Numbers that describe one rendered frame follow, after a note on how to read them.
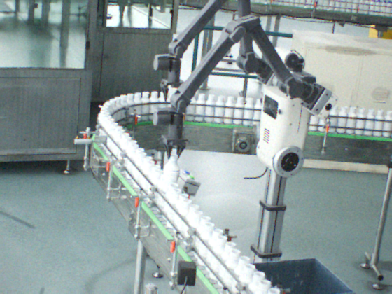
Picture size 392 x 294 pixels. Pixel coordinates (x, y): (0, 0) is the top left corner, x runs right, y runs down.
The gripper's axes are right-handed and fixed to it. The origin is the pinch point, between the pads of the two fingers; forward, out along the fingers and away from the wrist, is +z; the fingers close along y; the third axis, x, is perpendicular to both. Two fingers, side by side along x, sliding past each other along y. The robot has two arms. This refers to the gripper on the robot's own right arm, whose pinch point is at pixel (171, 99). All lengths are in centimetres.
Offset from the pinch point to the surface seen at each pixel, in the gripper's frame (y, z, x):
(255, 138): -83, 44, -68
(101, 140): 21, 33, -40
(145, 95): -22, 25, -97
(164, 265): 21, 54, 63
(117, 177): 20.8, 41.9, -8.5
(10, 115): 29, 89, -266
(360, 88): -284, 62, -254
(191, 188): -0.8, 32.4, 32.6
